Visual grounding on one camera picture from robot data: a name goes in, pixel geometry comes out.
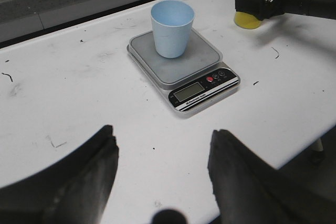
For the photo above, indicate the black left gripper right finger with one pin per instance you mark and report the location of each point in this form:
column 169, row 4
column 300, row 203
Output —
column 248, row 190

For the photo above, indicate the silver digital kitchen scale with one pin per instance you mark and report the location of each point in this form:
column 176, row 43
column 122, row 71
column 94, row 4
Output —
column 191, row 82

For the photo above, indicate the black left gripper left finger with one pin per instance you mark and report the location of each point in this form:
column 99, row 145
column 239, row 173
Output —
column 75, row 189

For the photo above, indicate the light blue plastic cup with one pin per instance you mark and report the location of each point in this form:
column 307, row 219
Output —
column 172, row 22

